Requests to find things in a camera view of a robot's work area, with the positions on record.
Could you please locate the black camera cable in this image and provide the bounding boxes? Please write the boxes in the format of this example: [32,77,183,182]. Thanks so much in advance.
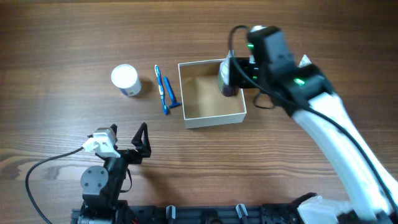
[24,146,85,224]
[228,24,398,215]

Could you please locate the blue disposable razor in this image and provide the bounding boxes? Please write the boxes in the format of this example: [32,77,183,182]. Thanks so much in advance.
[163,77,181,108]

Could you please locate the blue white toothbrush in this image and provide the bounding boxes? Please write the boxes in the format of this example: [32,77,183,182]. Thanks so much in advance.
[154,65,169,115]

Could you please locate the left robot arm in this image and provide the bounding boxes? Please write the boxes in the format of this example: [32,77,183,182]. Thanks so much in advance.
[71,123,152,223]

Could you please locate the white lidded round jar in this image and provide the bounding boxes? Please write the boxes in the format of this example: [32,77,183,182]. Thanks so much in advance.
[111,64,142,97]

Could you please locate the right black camera cable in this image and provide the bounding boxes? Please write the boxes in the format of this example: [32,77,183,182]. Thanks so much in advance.
[228,24,398,215]

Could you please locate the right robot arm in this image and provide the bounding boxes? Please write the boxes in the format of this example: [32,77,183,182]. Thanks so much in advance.
[229,26,397,223]

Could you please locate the clear spray bottle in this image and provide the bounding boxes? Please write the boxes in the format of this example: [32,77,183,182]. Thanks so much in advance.
[218,50,237,97]

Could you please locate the left black camera cable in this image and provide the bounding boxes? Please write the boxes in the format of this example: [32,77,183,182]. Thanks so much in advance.
[24,146,85,224]

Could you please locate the white squeeze tube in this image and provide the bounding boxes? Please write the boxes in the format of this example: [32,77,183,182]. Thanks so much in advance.
[298,54,312,67]

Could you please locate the white cardboard box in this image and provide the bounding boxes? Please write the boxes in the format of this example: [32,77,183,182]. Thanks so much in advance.
[178,59,247,129]

